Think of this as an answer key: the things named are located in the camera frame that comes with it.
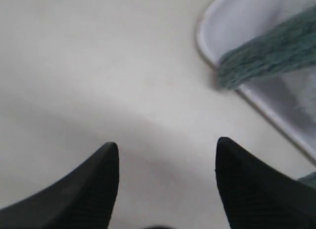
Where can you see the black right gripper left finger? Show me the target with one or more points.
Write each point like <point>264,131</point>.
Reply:
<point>83,199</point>

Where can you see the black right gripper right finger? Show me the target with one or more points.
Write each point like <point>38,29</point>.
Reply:
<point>256,196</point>

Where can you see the white plush snowman toy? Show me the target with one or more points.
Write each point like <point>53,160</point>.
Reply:
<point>306,92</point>

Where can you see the green fuzzy scarf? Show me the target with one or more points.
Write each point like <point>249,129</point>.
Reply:
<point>288,50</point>

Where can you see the white plastic tray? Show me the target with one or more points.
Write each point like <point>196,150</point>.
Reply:
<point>283,100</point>

